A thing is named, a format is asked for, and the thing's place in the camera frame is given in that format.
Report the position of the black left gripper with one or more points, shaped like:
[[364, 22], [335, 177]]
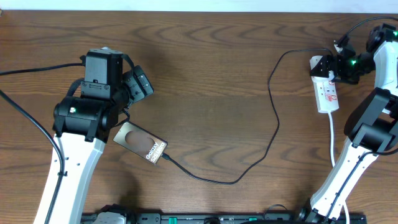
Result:
[[140, 84]]

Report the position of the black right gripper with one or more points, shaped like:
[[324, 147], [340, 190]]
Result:
[[327, 60]]

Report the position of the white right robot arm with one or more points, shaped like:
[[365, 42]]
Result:
[[371, 129]]

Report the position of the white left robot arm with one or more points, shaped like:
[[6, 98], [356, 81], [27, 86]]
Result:
[[82, 122]]

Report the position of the white USB charger adapter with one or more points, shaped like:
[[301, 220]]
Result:
[[320, 68]]

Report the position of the white power strip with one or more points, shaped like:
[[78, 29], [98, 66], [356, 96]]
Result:
[[326, 97]]

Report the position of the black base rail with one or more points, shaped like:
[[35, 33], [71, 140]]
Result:
[[156, 218]]

